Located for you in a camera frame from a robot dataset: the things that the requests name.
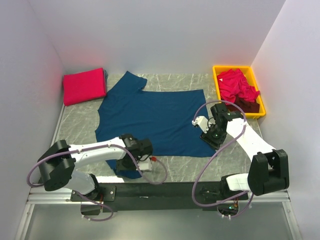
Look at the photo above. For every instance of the dark red t-shirt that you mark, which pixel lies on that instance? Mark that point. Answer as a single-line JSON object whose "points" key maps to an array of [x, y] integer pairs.
{"points": [[247, 106]]}

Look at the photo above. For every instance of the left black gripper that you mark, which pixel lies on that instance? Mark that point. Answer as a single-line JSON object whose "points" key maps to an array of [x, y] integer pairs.
{"points": [[120, 167]]}

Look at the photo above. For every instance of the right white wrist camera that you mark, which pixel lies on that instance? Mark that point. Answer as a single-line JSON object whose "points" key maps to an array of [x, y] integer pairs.
{"points": [[201, 122]]}

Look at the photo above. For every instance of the crumpled pink t-shirt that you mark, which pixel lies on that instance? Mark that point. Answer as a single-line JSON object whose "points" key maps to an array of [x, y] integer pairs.
{"points": [[233, 84]]}

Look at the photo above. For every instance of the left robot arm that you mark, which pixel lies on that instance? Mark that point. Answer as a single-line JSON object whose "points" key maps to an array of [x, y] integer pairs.
{"points": [[61, 169]]}

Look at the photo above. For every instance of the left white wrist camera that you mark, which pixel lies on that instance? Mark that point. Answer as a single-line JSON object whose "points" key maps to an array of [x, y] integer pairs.
{"points": [[147, 164]]}

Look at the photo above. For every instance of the folded grey t-shirt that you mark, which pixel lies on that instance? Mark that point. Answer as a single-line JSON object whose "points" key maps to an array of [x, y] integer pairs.
{"points": [[105, 75]]}

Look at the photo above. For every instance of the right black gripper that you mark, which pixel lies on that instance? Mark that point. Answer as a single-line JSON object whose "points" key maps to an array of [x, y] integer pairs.
{"points": [[215, 143]]}

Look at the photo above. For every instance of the folded pink t-shirt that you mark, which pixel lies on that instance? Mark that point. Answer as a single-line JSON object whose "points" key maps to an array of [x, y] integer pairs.
{"points": [[83, 86]]}

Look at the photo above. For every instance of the blue t-shirt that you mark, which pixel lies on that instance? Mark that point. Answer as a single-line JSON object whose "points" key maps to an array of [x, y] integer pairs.
{"points": [[165, 118]]}

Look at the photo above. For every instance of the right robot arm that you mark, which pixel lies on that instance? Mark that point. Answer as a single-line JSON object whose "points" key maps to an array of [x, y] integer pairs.
{"points": [[269, 167]]}

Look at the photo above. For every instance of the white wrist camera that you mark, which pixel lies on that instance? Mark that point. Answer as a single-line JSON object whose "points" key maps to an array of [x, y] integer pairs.
{"points": [[201, 122], [147, 164]]}

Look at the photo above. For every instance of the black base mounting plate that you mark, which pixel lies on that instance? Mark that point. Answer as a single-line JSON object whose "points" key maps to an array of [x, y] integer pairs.
{"points": [[167, 196]]}

